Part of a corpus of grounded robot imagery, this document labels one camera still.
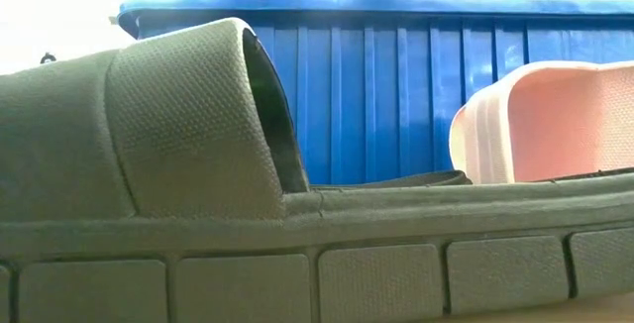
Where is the blue plastic bin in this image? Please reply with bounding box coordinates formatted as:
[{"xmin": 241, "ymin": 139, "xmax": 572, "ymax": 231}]
[{"xmin": 117, "ymin": 0, "xmax": 634, "ymax": 186}]

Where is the black slide sandal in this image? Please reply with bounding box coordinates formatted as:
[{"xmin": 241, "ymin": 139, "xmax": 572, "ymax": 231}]
[{"xmin": 0, "ymin": 17, "xmax": 634, "ymax": 323}]

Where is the pink slide sandal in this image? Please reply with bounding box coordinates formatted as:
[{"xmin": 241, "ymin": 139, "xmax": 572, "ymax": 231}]
[{"xmin": 449, "ymin": 59, "xmax": 634, "ymax": 185}]

